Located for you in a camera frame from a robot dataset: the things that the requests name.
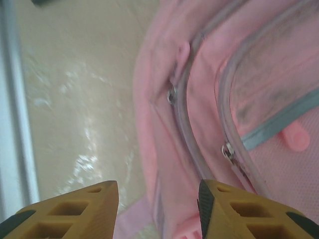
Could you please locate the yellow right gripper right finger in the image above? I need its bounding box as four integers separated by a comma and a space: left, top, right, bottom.
196, 179, 319, 239

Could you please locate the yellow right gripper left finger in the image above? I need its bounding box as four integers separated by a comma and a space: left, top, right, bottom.
0, 180, 120, 239

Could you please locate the pink backpack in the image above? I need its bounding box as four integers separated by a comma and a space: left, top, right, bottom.
117, 0, 319, 239

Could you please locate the aluminium table frame long rail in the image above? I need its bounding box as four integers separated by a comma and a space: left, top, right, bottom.
0, 0, 40, 207

